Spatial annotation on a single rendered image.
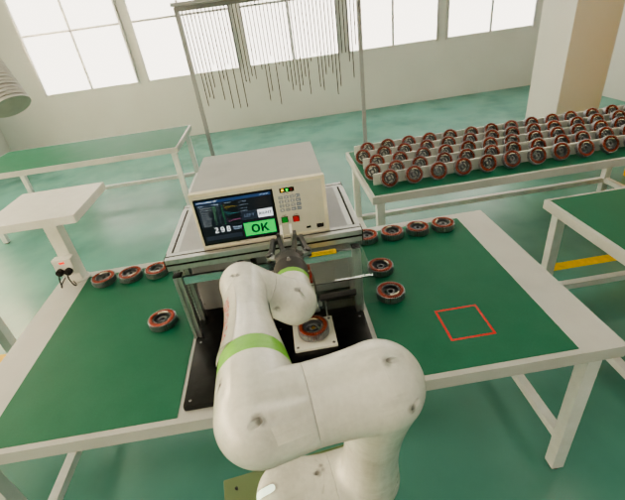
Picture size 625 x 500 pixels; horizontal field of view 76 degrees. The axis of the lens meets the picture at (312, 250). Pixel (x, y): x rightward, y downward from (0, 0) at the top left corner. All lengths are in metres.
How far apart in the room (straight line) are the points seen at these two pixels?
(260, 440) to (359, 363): 0.15
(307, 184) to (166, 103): 6.60
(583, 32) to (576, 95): 0.56
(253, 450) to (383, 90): 7.55
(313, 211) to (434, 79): 6.92
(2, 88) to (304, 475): 1.83
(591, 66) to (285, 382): 4.65
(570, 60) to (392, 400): 4.44
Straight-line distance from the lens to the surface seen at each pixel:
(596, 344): 1.61
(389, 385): 0.53
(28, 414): 1.71
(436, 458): 2.09
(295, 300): 0.92
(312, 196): 1.32
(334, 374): 0.53
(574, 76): 4.86
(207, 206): 1.34
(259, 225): 1.36
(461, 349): 1.46
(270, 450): 0.53
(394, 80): 7.90
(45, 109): 8.47
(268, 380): 0.53
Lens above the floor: 1.79
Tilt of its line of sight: 31 degrees down
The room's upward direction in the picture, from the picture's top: 8 degrees counter-clockwise
